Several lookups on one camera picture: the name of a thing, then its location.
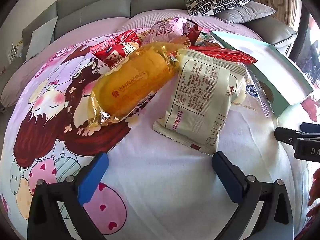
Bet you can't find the small red cartoon packet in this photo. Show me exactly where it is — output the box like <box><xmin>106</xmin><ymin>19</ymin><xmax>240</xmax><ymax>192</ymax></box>
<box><xmin>90</xmin><ymin>29</ymin><xmax>141</xmax><ymax>67</ymax></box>

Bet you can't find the small white rack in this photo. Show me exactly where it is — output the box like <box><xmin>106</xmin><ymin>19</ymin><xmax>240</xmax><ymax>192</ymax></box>
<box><xmin>7</xmin><ymin>42</ymin><xmax>24</xmax><ymax>65</ymax></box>

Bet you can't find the red patterned snack packet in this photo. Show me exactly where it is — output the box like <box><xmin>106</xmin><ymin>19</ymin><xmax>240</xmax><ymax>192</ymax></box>
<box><xmin>189</xmin><ymin>45</ymin><xmax>258</xmax><ymax>66</ymax></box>

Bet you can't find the person's right hand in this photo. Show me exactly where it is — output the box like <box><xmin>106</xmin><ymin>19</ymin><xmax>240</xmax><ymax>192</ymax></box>
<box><xmin>307</xmin><ymin>167</ymin><xmax>320</xmax><ymax>217</ymax></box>

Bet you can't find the printed pink blanket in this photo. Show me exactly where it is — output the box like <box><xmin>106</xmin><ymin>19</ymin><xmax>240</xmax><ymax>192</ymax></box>
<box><xmin>0</xmin><ymin>27</ymin><xmax>320</xmax><ymax>240</ymax></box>

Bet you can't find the dark grey pillow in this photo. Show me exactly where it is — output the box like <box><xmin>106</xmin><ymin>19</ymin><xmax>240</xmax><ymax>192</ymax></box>
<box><xmin>217</xmin><ymin>1</ymin><xmax>277</xmax><ymax>24</ymax></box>

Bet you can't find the black pole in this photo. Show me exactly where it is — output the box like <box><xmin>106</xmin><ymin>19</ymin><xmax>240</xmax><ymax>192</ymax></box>
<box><xmin>287</xmin><ymin>2</ymin><xmax>311</xmax><ymax>58</ymax></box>

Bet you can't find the red foil snack packet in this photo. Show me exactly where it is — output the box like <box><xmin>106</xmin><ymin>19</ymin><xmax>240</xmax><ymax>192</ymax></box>
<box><xmin>183</xmin><ymin>21</ymin><xmax>209</xmax><ymax>43</ymax></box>

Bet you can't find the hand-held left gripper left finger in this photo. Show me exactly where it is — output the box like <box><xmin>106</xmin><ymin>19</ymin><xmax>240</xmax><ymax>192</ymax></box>
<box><xmin>27</xmin><ymin>152</ymin><xmax>109</xmax><ymax>240</ymax></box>

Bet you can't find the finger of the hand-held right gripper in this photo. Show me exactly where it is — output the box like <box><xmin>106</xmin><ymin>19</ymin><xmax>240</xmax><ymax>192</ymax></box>
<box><xmin>301</xmin><ymin>122</ymin><xmax>320</xmax><ymax>133</ymax></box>
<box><xmin>274</xmin><ymin>127</ymin><xmax>320</xmax><ymax>146</ymax></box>

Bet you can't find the white tray with teal rim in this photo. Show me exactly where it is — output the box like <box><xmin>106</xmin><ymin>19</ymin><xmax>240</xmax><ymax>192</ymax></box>
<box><xmin>210</xmin><ymin>31</ymin><xmax>314</xmax><ymax>117</ymax></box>

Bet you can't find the cream snack packet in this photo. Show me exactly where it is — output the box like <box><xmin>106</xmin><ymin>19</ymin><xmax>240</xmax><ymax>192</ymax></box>
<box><xmin>152</xmin><ymin>49</ymin><xmax>248</xmax><ymax>156</ymax></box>

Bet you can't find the purple cake roll packet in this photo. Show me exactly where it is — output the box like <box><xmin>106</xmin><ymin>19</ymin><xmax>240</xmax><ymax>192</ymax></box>
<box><xmin>140</xmin><ymin>17</ymin><xmax>188</xmax><ymax>46</ymax></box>

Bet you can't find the grey sofa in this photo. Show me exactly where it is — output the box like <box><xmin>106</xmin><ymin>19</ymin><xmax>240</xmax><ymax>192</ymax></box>
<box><xmin>0</xmin><ymin>0</ymin><xmax>298</xmax><ymax>110</ymax></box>

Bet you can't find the yellow bread packet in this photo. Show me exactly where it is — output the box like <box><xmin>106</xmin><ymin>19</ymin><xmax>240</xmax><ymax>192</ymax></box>
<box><xmin>87</xmin><ymin>41</ymin><xmax>191</xmax><ymax>131</ymax></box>

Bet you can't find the clear snack packet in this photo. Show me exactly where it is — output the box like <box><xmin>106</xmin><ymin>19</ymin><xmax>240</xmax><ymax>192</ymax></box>
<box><xmin>230</xmin><ymin>65</ymin><xmax>273</xmax><ymax>118</ymax></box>

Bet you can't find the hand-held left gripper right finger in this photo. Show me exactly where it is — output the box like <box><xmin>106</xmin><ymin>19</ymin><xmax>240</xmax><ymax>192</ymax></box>
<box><xmin>212</xmin><ymin>151</ymin><xmax>293</xmax><ymax>240</ymax></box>

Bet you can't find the light grey pillow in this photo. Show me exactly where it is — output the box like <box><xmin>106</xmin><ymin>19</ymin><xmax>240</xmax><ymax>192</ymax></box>
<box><xmin>26</xmin><ymin>16</ymin><xmax>59</xmax><ymax>61</ymax></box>

